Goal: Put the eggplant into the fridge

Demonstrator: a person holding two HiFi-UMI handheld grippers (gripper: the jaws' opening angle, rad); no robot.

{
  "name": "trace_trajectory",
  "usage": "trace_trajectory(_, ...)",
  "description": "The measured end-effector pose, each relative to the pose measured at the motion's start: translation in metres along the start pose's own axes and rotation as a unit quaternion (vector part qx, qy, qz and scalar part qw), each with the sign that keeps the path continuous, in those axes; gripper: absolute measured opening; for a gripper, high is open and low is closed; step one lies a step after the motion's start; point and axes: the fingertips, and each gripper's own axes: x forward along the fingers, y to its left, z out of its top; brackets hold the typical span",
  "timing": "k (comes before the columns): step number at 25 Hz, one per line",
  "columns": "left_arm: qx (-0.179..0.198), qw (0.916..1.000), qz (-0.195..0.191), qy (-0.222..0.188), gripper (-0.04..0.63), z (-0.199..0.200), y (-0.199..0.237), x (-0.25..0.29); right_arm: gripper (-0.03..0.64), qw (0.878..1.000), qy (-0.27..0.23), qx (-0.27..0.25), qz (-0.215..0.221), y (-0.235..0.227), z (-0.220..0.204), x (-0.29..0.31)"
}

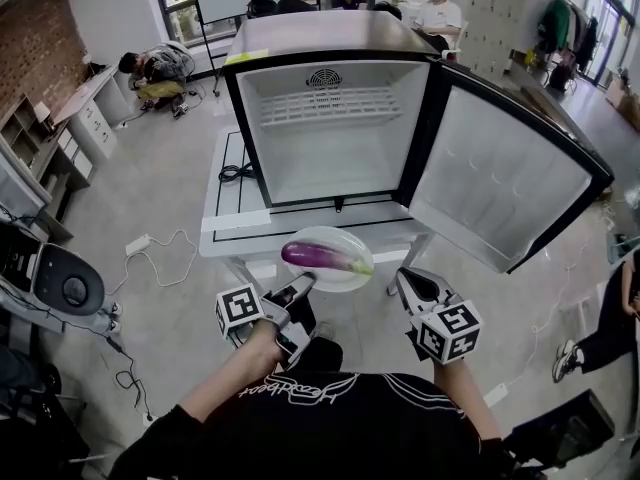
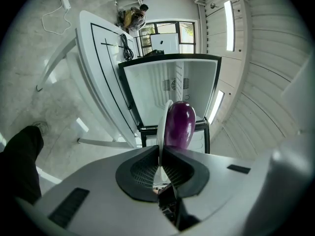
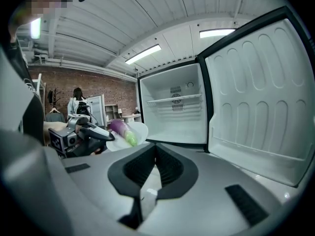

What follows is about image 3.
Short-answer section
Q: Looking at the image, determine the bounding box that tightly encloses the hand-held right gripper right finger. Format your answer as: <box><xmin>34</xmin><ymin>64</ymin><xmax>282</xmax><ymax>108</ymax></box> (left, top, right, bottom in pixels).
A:
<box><xmin>155</xmin><ymin>143</ymin><xmax>199</xmax><ymax>206</ymax></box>

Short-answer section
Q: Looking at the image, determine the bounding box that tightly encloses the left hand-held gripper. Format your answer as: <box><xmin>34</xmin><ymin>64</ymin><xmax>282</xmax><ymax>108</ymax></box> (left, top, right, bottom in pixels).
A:
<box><xmin>48</xmin><ymin>114</ymin><xmax>116</xmax><ymax>158</ymax></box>

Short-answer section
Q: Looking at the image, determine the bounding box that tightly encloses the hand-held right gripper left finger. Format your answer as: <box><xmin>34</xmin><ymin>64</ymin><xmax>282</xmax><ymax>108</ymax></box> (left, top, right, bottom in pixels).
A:
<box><xmin>107</xmin><ymin>143</ymin><xmax>157</xmax><ymax>230</ymax></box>

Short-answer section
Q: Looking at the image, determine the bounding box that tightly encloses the purple green vegetable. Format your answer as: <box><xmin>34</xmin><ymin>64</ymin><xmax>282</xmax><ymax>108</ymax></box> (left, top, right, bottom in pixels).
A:
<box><xmin>109</xmin><ymin>119</ymin><xmax>138</xmax><ymax>147</ymax></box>

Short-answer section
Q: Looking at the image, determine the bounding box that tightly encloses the white plate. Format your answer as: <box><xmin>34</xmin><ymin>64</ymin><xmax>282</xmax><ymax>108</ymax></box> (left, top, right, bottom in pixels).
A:
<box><xmin>105</xmin><ymin>121</ymin><xmax>149</xmax><ymax>152</ymax></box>

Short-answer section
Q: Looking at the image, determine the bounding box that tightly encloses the black mini fridge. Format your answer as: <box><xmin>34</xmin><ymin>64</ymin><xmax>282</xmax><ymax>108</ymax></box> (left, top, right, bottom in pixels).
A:
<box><xmin>137</xmin><ymin>5</ymin><xmax>315</xmax><ymax>188</ymax></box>

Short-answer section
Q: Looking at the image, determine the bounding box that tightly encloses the person's left forearm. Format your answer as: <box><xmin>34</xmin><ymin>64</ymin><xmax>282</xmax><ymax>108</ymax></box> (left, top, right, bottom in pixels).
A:
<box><xmin>43</xmin><ymin>121</ymin><xmax>68</xmax><ymax>146</ymax></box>

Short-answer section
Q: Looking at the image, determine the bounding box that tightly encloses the white display cabinet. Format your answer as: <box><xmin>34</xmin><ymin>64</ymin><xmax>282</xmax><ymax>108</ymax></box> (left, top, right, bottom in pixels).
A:
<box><xmin>86</xmin><ymin>94</ymin><xmax>107</xmax><ymax>127</ymax></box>

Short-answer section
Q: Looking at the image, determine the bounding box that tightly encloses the white cubby shelf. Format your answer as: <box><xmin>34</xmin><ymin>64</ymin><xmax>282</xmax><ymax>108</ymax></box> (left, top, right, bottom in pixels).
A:
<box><xmin>104</xmin><ymin>104</ymin><xmax>120</xmax><ymax>121</ymax></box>

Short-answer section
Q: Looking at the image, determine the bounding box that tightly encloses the white desk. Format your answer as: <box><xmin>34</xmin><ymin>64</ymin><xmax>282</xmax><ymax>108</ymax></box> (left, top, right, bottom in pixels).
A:
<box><xmin>120</xmin><ymin>113</ymin><xmax>142</xmax><ymax>124</ymax></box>

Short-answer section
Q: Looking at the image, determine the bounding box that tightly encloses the dark coat stand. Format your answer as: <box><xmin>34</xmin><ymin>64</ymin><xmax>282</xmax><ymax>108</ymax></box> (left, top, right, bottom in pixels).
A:
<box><xmin>47</xmin><ymin>88</ymin><xmax>63</xmax><ymax>114</ymax></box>

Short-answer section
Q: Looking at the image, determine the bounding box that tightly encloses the person's black t-shirt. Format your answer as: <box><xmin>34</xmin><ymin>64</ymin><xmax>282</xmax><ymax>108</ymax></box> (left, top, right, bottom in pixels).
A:
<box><xmin>2</xmin><ymin>39</ymin><xmax>46</xmax><ymax>146</ymax></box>

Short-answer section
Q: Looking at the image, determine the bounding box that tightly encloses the white shelf rack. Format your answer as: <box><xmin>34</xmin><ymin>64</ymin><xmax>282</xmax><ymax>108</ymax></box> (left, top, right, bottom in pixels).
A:
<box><xmin>31</xmin><ymin>73</ymin><xmax>47</xmax><ymax>110</ymax></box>

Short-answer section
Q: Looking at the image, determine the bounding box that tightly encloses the long ceiling light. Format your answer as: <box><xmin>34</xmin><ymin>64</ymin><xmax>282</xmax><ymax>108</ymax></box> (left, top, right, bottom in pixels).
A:
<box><xmin>199</xmin><ymin>28</ymin><xmax>237</xmax><ymax>39</ymax></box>
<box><xmin>125</xmin><ymin>44</ymin><xmax>162</xmax><ymax>65</ymax></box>
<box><xmin>30</xmin><ymin>18</ymin><xmax>42</xmax><ymax>40</ymax></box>

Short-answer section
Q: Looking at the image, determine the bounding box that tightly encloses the white ceiling air conditioner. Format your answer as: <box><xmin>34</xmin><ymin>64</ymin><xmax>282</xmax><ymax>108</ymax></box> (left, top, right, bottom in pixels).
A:
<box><xmin>17</xmin><ymin>40</ymin><xmax>35</xmax><ymax>61</ymax></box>

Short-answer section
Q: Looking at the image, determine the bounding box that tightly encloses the person's head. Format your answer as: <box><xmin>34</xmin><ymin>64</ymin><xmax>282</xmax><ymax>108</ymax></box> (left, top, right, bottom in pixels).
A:
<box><xmin>8</xmin><ymin>0</ymin><xmax>68</xmax><ymax>43</ymax></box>

